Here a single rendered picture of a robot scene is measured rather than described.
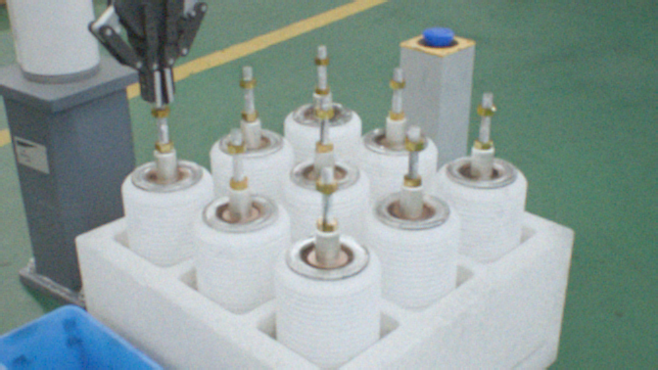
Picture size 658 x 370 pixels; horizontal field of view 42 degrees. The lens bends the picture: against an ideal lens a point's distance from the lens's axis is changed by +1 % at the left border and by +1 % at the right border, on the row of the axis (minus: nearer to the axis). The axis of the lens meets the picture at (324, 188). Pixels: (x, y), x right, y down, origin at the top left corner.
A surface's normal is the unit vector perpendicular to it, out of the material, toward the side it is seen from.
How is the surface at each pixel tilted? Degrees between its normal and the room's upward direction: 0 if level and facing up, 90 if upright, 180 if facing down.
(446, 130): 90
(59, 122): 92
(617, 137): 0
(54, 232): 90
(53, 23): 90
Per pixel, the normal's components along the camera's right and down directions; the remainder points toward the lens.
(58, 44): 0.28, 0.43
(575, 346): -0.01, -0.89
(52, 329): 0.72, 0.28
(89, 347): -0.69, 0.30
